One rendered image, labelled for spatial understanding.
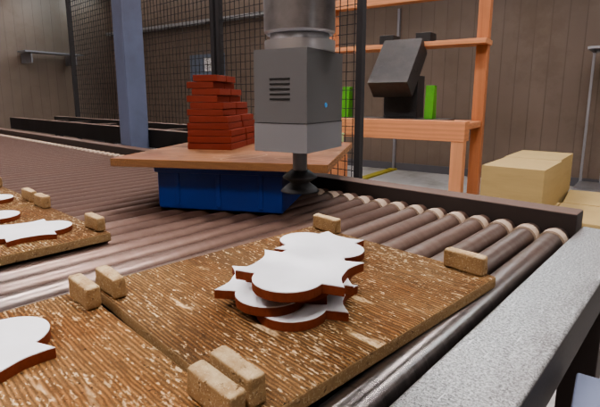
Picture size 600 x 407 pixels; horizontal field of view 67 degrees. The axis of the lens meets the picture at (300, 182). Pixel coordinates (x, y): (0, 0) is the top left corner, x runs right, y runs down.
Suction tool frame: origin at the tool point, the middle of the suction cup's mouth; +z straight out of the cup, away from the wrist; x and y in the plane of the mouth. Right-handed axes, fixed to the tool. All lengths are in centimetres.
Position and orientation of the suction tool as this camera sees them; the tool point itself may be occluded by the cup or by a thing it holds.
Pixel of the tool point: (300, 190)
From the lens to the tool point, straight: 51.1
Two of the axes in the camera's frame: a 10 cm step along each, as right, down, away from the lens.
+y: -4.9, 1.6, -8.6
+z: 0.0, 9.8, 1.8
